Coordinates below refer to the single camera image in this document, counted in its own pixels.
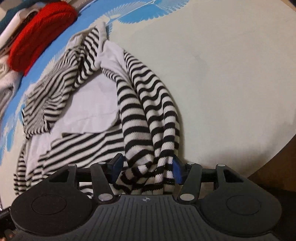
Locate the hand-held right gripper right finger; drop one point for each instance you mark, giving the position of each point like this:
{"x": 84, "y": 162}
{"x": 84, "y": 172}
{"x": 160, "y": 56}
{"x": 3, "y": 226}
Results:
{"x": 179, "y": 170}

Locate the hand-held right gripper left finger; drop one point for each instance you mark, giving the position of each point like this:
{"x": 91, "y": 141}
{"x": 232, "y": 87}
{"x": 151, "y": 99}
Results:
{"x": 115, "y": 168}

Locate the black white striped top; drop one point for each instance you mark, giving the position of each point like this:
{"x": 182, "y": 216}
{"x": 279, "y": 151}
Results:
{"x": 138, "y": 111}

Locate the blue printed bed sheet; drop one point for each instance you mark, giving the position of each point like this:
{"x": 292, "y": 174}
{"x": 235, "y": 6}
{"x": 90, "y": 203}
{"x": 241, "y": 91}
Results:
{"x": 219, "y": 69}

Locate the cream fluffy folded blanket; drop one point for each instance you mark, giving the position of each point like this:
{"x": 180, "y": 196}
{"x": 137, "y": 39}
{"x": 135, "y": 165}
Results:
{"x": 7, "y": 81}

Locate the red folded blanket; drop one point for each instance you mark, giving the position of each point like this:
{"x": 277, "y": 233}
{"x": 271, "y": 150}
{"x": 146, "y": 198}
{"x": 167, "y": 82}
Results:
{"x": 39, "y": 34}

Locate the blue shark plush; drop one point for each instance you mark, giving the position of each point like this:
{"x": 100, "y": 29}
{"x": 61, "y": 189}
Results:
{"x": 5, "y": 20}

